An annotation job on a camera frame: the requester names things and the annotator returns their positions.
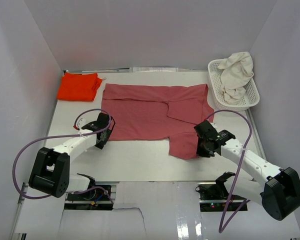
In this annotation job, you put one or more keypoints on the folded orange t-shirt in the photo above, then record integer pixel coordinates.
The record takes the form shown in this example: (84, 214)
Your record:
(79, 87)

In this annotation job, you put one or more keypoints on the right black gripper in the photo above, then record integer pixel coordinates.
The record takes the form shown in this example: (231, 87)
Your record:
(201, 153)

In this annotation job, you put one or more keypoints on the white t-shirt in basket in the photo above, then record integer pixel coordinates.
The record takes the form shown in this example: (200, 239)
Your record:
(237, 71)

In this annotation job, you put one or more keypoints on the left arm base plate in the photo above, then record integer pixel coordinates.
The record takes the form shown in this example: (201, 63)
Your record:
(94, 200)

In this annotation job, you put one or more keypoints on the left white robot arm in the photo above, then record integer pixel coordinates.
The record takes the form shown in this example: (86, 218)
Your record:
(51, 172)

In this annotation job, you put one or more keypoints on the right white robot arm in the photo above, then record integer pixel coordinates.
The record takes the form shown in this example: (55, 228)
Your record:
(276, 189)

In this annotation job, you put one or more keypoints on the papers at table back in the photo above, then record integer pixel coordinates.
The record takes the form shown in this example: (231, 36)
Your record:
(153, 69)

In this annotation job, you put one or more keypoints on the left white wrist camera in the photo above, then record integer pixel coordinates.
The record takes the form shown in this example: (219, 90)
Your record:
(81, 122)

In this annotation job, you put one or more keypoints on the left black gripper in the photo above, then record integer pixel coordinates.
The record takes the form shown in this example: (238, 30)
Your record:
(100, 145)

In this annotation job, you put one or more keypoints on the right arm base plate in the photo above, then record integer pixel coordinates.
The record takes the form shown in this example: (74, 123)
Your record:
(212, 199)

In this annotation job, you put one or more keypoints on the pink t-shirt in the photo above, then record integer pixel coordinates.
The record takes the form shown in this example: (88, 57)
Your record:
(150, 113)

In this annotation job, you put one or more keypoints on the white perforated plastic basket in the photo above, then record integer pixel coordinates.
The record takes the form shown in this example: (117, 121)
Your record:
(251, 97)

